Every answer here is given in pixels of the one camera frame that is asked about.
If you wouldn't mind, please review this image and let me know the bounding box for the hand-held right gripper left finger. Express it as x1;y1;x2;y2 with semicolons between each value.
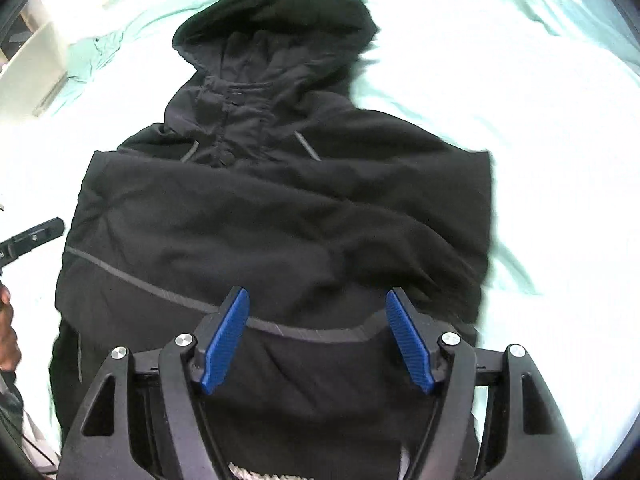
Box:
56;286;251;480

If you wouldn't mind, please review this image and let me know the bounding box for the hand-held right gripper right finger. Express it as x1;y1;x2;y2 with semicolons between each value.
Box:
385;287;585;480

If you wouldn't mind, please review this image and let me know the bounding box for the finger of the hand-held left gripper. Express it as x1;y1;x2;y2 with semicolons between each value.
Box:
0;217;66;264

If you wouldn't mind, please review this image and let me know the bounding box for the black hooded jacket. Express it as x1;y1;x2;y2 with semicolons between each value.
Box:
49;0;497;480

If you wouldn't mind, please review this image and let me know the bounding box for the person's left hand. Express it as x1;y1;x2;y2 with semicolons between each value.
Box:
0;284;22;372

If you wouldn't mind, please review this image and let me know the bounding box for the white bedside furniture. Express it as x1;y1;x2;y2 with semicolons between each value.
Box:
0;19;76;120

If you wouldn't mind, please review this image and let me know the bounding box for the light green bed sheet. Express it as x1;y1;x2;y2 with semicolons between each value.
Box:
0;0;640;480

